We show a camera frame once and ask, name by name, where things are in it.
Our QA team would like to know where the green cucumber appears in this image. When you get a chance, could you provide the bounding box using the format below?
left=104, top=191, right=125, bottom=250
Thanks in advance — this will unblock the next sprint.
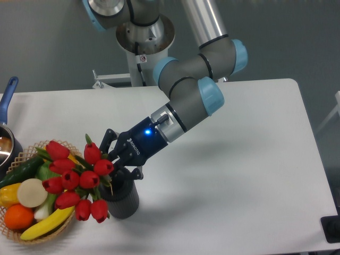
left=1, top=153, right=44, bottom=188

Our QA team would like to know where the woven wicker basket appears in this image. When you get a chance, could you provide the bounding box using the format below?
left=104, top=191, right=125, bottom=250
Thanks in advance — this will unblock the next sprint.
left=1, top=140, right=75, bottom=245

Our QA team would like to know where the yellow bell pepper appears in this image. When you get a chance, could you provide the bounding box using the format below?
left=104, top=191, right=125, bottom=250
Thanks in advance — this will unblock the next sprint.
left=1, top=183, right=21, bottom=208

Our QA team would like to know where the black device at edge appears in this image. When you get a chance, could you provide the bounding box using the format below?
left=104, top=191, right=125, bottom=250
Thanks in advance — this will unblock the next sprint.
left=320, top=215, right=339, bottom=243

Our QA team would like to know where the green bok choy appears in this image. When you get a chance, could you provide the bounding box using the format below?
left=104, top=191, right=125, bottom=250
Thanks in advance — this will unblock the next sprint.
left=34, top=161, right=60, bottom=222

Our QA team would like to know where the yellow lemon squash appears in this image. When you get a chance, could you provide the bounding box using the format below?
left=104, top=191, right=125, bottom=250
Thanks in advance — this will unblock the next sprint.
left=43, top=146, right=79, bottom=164

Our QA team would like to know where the red tulip bouquet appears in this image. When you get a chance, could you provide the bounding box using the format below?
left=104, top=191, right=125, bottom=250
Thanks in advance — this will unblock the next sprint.
left=37, top=134, right=114, bottom=223

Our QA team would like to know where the dark grey ribbed vase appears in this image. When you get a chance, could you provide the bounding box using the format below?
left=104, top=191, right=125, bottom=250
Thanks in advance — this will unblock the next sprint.
left=99, top=173, right=139, bottom=219

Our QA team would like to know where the blue handled saucepan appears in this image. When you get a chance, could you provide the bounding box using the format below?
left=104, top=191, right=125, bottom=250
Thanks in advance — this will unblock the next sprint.
left=1, top=76, right=23, bottom=180

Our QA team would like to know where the orange fruit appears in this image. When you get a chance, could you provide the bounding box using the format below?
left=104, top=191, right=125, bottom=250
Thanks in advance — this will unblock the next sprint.
left=4, top=204, right=34, bottom=230

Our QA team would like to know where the beige round slice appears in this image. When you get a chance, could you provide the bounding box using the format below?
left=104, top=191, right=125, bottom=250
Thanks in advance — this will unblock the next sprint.
left=17, top=178, right=48, bottom=208

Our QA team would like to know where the yellow banana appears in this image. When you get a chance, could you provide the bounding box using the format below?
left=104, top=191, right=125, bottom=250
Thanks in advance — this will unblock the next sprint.
left=20, top=191, right=80, bottom=241

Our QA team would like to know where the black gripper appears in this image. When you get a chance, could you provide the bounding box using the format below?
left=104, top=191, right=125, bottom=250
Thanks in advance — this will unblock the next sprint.
left=99, top=117, right=168, bottom=181

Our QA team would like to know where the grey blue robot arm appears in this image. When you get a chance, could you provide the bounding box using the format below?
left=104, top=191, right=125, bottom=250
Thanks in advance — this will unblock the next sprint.
left=83, top=1, right=248, bottom=182

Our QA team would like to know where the white frame at right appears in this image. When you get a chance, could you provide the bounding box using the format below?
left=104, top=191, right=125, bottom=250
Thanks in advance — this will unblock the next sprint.
left=316, top=91, right=339, bottom=135

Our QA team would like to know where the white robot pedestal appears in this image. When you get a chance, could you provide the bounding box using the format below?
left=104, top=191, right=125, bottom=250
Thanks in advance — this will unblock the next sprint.
left=93, top=14, right=175, bottom=88

